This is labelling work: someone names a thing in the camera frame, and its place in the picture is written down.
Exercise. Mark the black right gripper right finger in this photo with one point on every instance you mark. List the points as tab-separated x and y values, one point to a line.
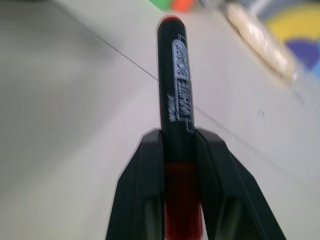
232	185

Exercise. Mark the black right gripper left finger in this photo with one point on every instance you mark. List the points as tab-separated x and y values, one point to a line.
140	180

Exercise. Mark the black red whiteboard marker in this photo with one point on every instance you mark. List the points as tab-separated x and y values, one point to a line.
175	82

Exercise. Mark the green marker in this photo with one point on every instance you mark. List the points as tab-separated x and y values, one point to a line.
160	3

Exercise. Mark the orange highlighter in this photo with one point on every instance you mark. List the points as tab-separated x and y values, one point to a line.
183	4

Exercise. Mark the colourful round plate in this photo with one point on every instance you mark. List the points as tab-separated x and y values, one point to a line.
277	37

